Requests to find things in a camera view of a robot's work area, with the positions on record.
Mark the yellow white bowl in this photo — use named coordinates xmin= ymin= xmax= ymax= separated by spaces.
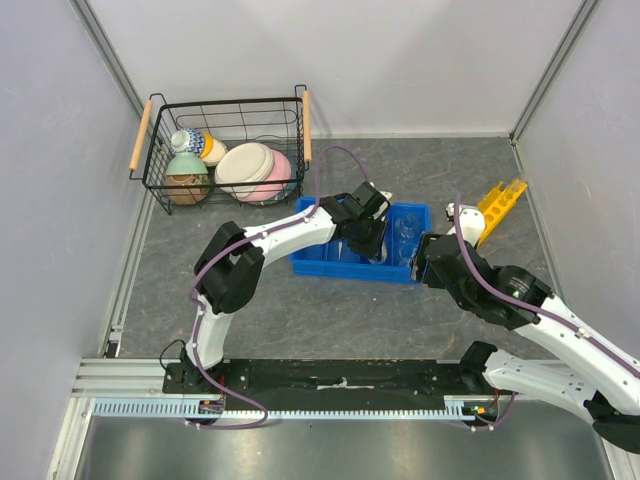
xmin=200 ymin=132 xmax=227 ymax=168

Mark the pink plate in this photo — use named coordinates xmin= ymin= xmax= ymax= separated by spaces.
xmin=236 ymin=150 xmax=292 ymax=203

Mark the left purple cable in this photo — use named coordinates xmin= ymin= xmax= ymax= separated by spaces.
xmin=185 ymin=144 xmax=372 ymax=430

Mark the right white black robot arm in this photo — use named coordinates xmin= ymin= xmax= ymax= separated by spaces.
xmin=411 ymin=233 xmax=639 ymax=453

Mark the blue plastic divided bin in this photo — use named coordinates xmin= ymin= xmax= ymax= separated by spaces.
xmin=290 ymin=202 xmax=432 ymax=284

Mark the blue white patterned bowl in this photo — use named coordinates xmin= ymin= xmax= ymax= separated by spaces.
xmin=170 ymin=128 xmax=206 ymax=157

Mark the clear glass funnel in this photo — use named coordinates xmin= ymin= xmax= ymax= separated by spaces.
xmin=395 ymin=214 xmax=420 ymax=241

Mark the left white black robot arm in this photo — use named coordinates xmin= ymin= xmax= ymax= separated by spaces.
xmin=184 ymin=182 xmax=392 ymax=393

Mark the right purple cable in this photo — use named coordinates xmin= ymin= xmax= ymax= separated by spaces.
xmin=452 ymin=193 xmax=640 ymax=379

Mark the cream white plate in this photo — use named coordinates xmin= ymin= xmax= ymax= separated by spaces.
xmin=214 ymin=142 xmax=275 ymax=198

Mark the black wire dish basket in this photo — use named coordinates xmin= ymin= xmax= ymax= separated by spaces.
xmin=128 ymin=84 xmax=311 ymax=213

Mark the yellow test tube rack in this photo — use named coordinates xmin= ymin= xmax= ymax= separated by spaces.
xmin=476 ymin=178 xmax=528 ymax=247

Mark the purple cable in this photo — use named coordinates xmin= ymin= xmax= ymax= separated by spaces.
xmin=452 ymin=193 xmax=640 ymax=379
xmin=185 ymin=144 xmax=372 ymax=430

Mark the small glass reagent bottle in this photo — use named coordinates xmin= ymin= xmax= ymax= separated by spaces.
xmin=368 ymin=237 xmax=389 ymax=265

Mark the brown ceramic bowl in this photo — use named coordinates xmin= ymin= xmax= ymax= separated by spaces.
xmin=165 ymin=175 xmax=210 ymax=206

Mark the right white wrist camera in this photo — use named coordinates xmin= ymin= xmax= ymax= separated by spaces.
xmin=446 ymin=203 xmax=486 ymax=245

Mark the mint green bowl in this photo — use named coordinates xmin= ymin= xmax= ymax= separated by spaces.
xmin=166 ymin=151 xmax=208 ymax=176

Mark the clear glass beaker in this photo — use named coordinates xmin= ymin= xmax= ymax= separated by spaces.
xmin=396 ymin=242 xmax=417 ymax=267

